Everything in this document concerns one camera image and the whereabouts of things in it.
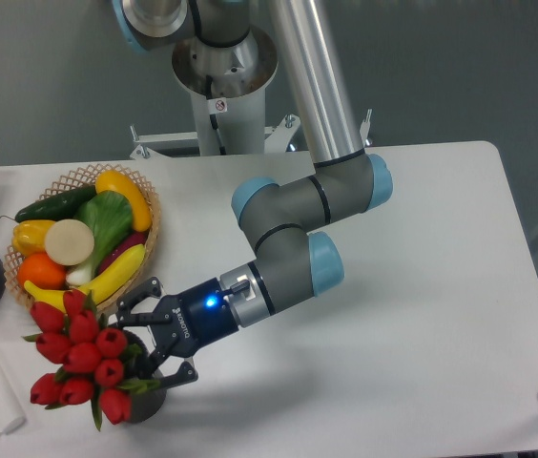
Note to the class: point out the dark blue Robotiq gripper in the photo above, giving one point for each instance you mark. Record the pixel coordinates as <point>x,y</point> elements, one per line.
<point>180,324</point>

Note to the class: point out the red tulip bouquet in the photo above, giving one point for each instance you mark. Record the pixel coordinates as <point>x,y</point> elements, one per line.
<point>76,341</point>

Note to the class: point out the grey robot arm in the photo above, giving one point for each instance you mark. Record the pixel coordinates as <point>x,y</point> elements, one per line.
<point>284,224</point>

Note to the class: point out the dark grey ribbed vase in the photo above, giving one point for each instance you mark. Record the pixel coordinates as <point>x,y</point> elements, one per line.
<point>131,395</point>

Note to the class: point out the yellow banana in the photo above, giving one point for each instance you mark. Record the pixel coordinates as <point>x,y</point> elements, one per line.
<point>120,273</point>

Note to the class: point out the purple eggplant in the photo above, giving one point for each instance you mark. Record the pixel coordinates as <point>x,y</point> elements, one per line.
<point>133,239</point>

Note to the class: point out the green bok choy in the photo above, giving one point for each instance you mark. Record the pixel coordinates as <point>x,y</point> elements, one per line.
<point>109,216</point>

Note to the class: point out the beige round disc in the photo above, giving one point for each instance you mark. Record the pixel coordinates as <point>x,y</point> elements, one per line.
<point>69,242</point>

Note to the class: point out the orange fruit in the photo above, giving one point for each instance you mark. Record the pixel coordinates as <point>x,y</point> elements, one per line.
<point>42,271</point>

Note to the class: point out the yellow squash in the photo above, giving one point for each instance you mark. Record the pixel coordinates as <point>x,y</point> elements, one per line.
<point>115,181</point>

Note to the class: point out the green cucumber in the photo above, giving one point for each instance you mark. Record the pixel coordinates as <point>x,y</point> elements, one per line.
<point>55,208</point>

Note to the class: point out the yellow bell pepper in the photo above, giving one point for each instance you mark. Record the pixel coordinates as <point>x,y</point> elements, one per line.
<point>28,237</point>

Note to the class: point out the woven wicker basket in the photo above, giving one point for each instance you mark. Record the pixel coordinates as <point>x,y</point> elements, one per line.
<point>79,178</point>

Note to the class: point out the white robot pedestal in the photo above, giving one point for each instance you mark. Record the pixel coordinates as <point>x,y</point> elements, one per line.
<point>227,92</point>

